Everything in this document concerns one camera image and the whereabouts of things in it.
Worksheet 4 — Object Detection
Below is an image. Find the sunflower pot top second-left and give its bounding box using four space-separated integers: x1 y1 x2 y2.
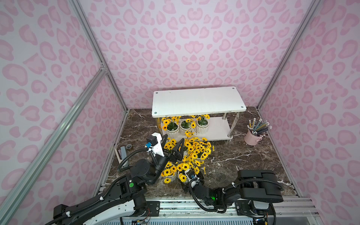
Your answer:
187 137 215 167

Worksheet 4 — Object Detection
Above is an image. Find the sunflower pot second-left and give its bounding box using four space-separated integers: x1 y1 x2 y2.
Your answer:
180 118 196 135
187 137 215 167

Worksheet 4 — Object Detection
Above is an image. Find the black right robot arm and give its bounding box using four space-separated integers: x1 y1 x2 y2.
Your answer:
183 170 284 218

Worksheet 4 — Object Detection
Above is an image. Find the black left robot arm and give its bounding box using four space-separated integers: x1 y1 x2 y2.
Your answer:
49 133 185 225

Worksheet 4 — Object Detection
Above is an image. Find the sunflower pot bottom second-left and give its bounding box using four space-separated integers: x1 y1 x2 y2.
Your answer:
180 118 196 135

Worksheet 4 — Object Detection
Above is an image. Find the white two-tier shelf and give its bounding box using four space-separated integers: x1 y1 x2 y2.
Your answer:
152 86 247 141

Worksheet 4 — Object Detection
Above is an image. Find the pink pencil cup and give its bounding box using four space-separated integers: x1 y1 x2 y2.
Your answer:
244 118 272 146

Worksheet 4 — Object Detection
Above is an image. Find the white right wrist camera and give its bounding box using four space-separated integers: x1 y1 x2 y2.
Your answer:
190 175 199 183

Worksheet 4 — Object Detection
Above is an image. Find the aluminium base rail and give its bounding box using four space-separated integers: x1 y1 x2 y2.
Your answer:
85 196 323 225

